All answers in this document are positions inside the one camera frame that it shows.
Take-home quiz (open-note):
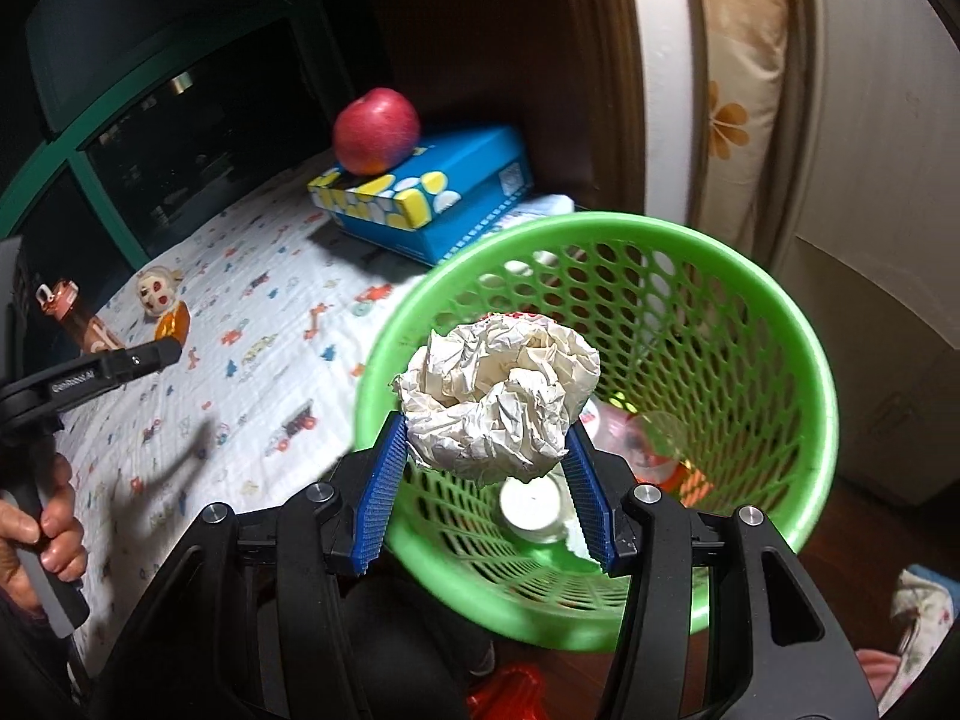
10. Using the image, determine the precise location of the white round plastic lid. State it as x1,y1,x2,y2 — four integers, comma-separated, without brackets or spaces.
498,476,566,544

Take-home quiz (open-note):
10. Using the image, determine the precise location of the white paper ball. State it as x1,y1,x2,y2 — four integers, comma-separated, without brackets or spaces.
392,312,601,486

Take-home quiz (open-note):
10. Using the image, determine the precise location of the person's left hand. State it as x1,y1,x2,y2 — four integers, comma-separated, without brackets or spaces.
0,454,88,617

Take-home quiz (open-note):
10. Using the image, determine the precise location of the clear plastic cup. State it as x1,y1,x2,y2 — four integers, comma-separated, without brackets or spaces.
594,403,688,491

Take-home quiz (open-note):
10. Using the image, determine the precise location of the orange snack bag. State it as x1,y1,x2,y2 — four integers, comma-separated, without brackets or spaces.
155,301,190,346

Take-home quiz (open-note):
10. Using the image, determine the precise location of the orange water bottle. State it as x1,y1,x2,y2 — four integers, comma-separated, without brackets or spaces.
36,280,124,355

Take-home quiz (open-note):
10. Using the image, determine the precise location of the green mesh waste basket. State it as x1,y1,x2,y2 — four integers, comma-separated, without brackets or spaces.
355,211,839,652

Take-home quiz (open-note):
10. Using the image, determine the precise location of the white printed table cloth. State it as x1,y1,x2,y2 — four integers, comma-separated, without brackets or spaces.
52,156,580,680

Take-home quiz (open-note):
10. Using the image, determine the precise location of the blue yellow tissue box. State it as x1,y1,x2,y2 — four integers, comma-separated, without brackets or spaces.
308,127,532,265

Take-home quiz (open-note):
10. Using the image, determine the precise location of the red apple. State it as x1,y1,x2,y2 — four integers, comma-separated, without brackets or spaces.
334,88,420,176

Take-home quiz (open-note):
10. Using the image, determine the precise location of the white cabinet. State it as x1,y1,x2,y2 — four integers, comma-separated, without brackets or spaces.
775,0,958,504

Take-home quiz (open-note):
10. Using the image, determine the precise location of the beige floral pillow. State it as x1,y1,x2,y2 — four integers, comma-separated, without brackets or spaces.
695,0,789,255

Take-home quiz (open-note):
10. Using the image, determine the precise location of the green window frame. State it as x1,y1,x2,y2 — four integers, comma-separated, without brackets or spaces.
0,13,249,272

